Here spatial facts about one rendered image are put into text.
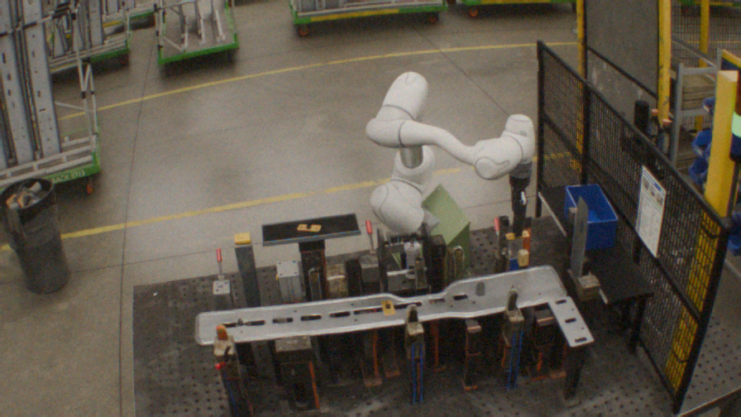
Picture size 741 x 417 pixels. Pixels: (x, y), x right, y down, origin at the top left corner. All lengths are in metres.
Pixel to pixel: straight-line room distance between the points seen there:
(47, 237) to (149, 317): 1.70
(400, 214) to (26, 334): 2.67
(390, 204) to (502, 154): 1.03
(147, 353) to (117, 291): 1.76
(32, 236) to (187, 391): 2.24
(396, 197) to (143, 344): 1.29
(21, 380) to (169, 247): 1.70
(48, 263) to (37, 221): 0.35
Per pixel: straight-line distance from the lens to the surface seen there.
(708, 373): 3.06
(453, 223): 3.37
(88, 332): 4.66
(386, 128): 2.84
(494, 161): 2.38
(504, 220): 2.86
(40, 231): 4.90
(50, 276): 5.08
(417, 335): 2.61
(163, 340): 3.27
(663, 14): 4.47
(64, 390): 4.28
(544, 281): 2.92
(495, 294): 2.84
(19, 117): 6.49
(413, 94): 2.91
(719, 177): 2.40
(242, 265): 2.99
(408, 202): 3.38
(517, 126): 2.51
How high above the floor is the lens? 2.67
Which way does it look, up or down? 30 degrees down
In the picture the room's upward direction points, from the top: 4 degrees counter-clockwise
